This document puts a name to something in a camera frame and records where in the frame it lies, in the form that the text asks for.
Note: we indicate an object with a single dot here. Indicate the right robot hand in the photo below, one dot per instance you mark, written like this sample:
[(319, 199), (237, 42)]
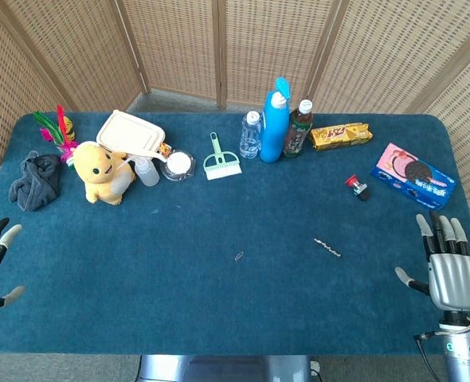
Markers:
[(453, 280)]

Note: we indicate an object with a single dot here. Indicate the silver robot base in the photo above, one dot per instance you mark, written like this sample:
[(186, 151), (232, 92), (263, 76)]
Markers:
[(227, 368)]

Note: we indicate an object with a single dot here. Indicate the metal paper clip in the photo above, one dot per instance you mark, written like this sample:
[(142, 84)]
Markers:
[(239, 256)]

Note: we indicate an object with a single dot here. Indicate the dark grey crumpled cloth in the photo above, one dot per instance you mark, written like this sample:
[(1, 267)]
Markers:
[(36, 181)]

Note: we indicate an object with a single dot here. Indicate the blue pink cookie box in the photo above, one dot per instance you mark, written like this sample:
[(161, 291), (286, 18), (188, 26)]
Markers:
[(414, 177)]

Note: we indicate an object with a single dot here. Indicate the red emergency push button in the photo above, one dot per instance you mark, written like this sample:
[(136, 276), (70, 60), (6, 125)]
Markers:
[(358, 187)]

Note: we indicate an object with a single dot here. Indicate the yellow plush dinosaur toy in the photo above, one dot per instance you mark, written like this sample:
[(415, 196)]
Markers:
[(99, 171)]

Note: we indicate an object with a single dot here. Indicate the colourful feather shuttlecock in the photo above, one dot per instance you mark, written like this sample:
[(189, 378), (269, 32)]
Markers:
[(61, 133)]

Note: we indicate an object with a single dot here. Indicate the yellow biscuit packet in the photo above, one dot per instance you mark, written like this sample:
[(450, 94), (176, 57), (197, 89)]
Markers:
[(340, 136)]

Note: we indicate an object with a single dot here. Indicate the translucent squeeze wash bottle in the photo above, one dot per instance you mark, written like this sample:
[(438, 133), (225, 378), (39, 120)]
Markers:
[(147, 173)]

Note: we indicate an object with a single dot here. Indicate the beige lidded lunch box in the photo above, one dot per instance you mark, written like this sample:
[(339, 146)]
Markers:
[(129, 131)]

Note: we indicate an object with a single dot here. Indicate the brown tea drink bottle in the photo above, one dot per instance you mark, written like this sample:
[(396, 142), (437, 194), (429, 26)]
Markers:
[(298, 133)]

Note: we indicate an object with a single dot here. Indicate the small colourful snack packet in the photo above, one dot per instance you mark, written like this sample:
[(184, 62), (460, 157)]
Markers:
[(164, 149)]

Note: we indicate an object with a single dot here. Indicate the round tin with white lid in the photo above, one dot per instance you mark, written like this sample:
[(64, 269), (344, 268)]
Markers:
[(178, 162)]

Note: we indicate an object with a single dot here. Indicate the blue felt table cover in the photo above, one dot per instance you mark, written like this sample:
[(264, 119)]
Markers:
[(219, 298)]

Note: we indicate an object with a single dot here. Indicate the tall blue bottle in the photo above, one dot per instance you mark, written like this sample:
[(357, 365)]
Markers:
[(275, 131)]

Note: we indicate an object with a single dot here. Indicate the clear plastic water bottle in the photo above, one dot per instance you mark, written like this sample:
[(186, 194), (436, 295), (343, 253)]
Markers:
[(251, 137)]

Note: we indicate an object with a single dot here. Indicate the green small hand brush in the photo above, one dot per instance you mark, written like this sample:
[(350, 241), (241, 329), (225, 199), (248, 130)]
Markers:
[(221, 163)]

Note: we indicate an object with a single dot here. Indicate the wicker folding screen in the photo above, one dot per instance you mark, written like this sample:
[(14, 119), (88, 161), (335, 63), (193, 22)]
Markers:
[(179, 44)]

